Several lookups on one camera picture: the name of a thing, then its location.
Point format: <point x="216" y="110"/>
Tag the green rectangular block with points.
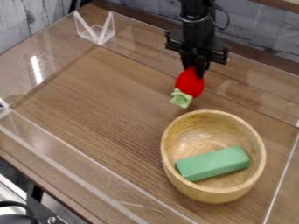
<point x="212" y="163"/>

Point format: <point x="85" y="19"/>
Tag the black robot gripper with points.
<point x="197" y="51"/>

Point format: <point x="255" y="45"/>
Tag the red plush fruit green stem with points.
<point x="188" y="88"/>

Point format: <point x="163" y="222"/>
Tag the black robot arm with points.
<point x="201" y="17"/>

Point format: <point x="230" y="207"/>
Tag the round wooden bowl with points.
<point x="203" y="131"/>

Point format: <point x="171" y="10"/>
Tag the clear acrylic tray walls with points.
<point x="85" y="111"/>

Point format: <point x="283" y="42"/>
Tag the black table leg frame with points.
<point x="48" y="210"/>

